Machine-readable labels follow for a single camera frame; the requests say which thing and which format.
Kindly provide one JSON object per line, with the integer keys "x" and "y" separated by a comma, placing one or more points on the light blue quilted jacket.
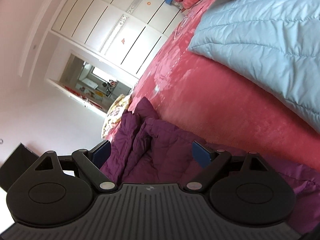
{"x": 262, "y": 30}

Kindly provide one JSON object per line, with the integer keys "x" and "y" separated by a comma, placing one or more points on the pink heart printed blanket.
{"x": 212, "y": 92}

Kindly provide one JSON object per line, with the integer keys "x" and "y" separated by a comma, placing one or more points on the white sliding wardrobe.
{"x": 100, "y": 17}

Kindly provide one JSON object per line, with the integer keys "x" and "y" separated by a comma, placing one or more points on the white room door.
{"x": 75, "y": 92}

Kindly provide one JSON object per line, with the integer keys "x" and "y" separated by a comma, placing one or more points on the floral pillow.
{"x": 115, "y": 110}

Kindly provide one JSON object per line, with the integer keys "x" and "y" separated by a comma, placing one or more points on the purple down jacket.
{"x": 155, "y": 142}

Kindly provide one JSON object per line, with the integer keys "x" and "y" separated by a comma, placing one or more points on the black wall television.
{"x": 15, "y": 165}

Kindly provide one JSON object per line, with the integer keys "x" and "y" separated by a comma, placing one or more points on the kitchen window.
{"x": 102, "y": 73}

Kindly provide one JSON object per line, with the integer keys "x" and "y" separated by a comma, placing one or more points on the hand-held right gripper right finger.
{"x": 201, "y": 154}

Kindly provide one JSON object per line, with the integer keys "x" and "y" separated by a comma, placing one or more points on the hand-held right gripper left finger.
{"x": 101, "y": 153}

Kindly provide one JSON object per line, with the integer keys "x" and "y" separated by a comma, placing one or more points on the white kitchen cabinet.
{"x": 87, "y": 82}

